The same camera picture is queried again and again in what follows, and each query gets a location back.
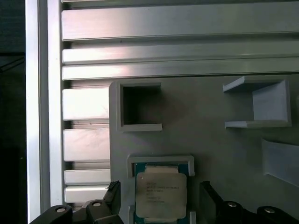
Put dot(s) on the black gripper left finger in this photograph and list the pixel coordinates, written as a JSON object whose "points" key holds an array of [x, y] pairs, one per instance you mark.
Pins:
{"points": [[114, 200]]}

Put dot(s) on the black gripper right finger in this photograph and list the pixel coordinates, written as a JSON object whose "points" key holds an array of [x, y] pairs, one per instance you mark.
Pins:
{"points": [[212, 205]]}

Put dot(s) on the CPU with silver top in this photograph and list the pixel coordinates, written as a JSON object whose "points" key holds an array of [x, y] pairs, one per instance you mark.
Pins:
{"points": [[161, 196]]}

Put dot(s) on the grey parts rack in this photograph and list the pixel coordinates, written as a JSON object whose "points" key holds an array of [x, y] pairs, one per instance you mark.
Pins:
{"points": [[198, 140]]}

